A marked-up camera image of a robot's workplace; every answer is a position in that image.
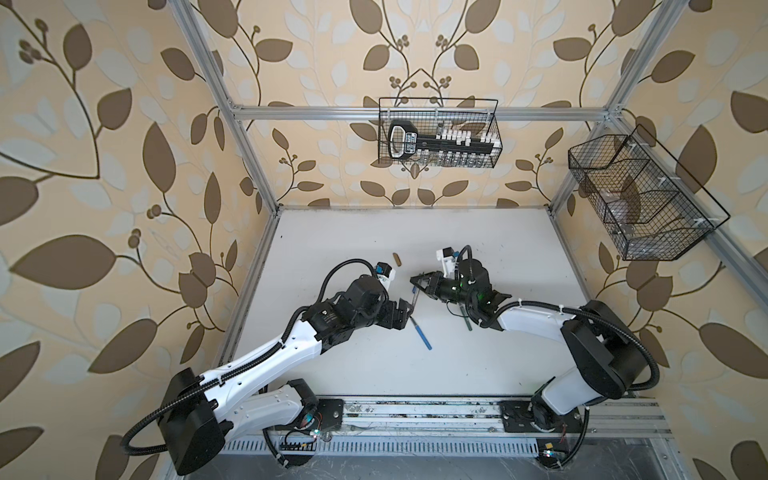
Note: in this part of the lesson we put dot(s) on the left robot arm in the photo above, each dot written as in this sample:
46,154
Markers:
201,413

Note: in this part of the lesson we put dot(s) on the right wire basket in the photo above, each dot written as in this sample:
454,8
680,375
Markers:
652,206

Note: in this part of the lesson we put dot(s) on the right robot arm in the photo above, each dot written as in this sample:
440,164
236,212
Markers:
609,359

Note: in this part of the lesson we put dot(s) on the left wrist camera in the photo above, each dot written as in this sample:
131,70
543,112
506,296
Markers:
385,274

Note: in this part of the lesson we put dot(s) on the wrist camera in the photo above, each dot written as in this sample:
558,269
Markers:
385,274
448,260

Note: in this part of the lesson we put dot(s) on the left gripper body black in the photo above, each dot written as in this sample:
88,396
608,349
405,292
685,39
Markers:
383,314

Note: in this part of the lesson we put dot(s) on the black tool in basket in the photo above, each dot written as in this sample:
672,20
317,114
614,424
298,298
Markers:
404,140

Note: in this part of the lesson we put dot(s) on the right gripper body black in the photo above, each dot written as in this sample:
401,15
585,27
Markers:
449,290

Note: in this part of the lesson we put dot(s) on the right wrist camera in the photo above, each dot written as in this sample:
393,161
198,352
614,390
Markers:
448,260

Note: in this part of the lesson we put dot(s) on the back wire basket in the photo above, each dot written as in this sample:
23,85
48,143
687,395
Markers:
477,115

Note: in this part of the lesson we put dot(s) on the green pen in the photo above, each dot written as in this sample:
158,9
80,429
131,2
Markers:
467,321

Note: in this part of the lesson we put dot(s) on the blue pen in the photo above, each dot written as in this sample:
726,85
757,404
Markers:
421,333

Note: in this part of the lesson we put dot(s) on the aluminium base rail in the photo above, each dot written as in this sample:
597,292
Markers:
443,426

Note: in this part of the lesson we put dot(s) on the wire basket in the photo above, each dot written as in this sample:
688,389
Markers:
652,206
477,115

